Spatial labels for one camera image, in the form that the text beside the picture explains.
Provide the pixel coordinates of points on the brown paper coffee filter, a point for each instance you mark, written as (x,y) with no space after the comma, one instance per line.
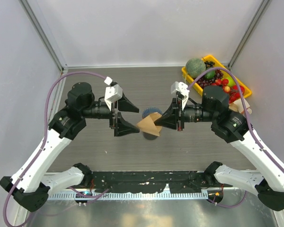
(148,126)

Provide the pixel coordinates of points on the red yellow cherries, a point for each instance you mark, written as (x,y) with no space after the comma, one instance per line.
(223,83)

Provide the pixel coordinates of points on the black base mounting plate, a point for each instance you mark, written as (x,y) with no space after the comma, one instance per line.
(149,182)

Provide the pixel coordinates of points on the green apple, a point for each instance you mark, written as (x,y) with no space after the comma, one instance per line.
(231,82)

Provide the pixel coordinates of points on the white slotted cable duct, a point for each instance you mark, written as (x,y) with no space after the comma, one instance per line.
(165,195)

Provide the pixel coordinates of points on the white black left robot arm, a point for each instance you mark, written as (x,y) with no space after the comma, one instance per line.
(29,186)

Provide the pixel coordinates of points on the glass coffee carafe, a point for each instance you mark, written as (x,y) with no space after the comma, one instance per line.
(149,136)

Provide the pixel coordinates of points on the blue ribbed glass dripper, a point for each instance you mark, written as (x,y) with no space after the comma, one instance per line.
(150,110)

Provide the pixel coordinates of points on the red tomato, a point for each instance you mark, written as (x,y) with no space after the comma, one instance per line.
(235,93)

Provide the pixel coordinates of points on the black grape cluster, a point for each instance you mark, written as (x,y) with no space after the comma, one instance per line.
(209,64)

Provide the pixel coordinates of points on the green lime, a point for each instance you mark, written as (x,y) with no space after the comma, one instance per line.
(210,74)

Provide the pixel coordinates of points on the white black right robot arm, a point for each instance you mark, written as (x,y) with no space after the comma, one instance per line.
(233,128)

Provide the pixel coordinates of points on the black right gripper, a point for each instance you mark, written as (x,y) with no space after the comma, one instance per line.
(171,118)

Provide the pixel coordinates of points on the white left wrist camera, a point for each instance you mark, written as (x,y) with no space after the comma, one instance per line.
(113,93)

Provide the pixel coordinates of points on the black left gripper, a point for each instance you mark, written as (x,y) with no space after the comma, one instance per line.
(121,126)

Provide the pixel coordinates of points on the dark purple grape bunch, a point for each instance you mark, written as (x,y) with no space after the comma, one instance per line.
(203,82)

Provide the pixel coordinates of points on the green netted melon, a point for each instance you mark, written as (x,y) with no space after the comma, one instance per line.
(195,67)

